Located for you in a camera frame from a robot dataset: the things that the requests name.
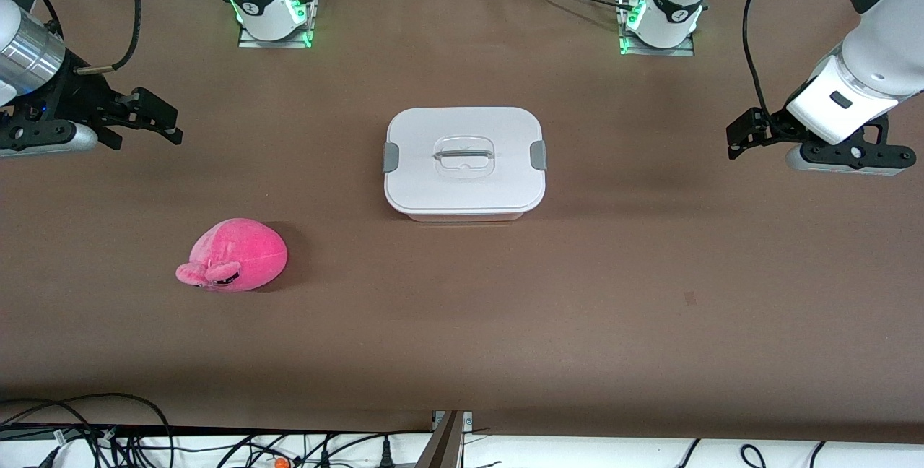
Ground long black cable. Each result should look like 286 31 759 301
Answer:
217 429 434 468

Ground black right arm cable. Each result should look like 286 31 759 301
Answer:
72 0 141 77

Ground pink plush toy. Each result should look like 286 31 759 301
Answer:
175 218 289 293

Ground white shelf board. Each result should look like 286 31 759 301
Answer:
0 428 924 468

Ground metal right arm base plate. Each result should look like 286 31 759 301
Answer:
238 0 318 50

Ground pink translucent plastic box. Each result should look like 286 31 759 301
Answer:
401 209 531 223

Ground brown table cover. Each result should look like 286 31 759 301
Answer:
0 0 924 443

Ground white box lid grey clips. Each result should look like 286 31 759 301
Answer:
381 107 548 215

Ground aluminium bracket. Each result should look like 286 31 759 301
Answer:
415 410 474 468

